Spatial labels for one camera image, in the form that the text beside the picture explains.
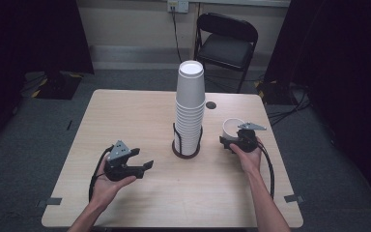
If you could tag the black table grommet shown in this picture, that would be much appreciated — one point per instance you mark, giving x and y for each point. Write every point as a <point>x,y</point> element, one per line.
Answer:
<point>211,105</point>

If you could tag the dark curtain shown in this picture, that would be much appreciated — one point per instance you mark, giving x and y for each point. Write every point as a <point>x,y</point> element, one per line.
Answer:
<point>29,35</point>
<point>344,64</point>

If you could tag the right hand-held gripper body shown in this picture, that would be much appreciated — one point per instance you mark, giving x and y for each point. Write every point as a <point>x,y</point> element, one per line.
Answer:
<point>248,141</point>

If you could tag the person's left hand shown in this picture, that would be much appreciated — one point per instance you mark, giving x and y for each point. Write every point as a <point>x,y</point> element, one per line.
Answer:
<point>104,191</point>

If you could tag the small black floor strip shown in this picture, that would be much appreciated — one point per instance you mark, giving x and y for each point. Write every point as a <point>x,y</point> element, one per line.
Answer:
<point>69,125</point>

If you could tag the black folding chair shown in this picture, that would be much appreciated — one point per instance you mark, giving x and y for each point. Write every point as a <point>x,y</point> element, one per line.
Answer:
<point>227,48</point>

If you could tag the grey tape strip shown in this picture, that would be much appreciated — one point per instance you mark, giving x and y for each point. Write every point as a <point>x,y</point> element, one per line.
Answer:
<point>50,202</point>
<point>293,198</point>

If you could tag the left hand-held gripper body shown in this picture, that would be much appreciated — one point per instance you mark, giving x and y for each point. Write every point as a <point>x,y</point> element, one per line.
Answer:
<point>117,154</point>

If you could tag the white wall outlet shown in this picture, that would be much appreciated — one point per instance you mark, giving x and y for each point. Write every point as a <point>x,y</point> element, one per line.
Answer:
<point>177,5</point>

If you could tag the person's right hand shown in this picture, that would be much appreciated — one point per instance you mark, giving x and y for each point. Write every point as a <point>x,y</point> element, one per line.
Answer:
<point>250,161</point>

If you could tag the black stand base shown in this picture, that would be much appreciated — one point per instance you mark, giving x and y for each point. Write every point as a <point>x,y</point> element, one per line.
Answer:
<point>277,93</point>
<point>58,85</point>

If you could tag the stack of white cups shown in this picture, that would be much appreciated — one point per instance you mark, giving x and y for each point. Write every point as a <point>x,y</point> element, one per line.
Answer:
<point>189,122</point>

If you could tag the white paper cup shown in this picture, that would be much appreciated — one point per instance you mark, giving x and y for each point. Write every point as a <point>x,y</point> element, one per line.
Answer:
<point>230,132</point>

